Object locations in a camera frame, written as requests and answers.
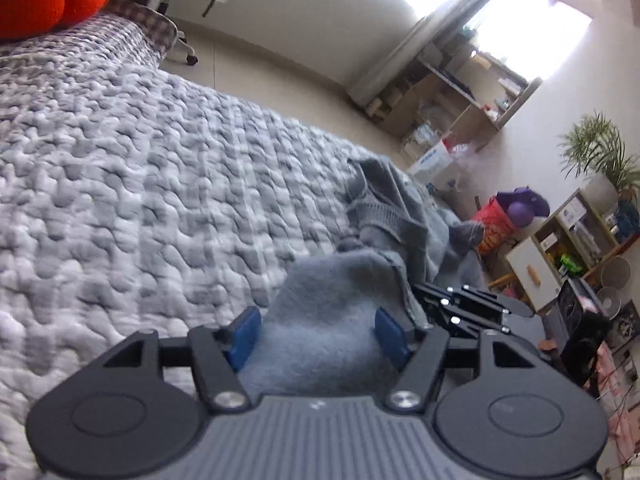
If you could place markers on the white wooden side cabinet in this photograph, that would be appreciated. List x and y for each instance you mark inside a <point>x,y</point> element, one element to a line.
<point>574,242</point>

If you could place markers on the white blue cardboard box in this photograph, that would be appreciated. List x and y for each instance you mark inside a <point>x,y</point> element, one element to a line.
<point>436,166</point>

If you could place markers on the grey checkered blanket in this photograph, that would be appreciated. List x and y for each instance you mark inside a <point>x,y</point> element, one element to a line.
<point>159,32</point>

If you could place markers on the grey knitted cat sweater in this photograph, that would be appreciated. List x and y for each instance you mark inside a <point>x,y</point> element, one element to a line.
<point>318,338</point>

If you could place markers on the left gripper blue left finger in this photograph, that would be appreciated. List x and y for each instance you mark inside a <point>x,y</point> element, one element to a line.
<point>239,337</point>

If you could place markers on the green potted plant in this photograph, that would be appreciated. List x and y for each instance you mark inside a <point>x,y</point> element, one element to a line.
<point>594,145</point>

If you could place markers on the red patterned basket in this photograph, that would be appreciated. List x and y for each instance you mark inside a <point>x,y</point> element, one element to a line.
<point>497,225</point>

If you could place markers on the wooden desk shelf unit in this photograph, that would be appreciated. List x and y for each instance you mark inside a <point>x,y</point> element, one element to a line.
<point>454,94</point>

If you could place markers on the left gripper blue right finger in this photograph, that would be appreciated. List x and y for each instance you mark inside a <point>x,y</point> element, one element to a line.
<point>392,339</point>

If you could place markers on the grey white quilted bedspread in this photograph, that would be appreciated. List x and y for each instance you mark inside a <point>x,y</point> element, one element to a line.
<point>132,198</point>

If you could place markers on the small white fan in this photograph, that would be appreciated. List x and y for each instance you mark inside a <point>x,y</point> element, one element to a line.
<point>615,281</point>

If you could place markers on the right beige curtain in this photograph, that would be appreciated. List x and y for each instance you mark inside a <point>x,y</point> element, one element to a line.
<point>441,23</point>

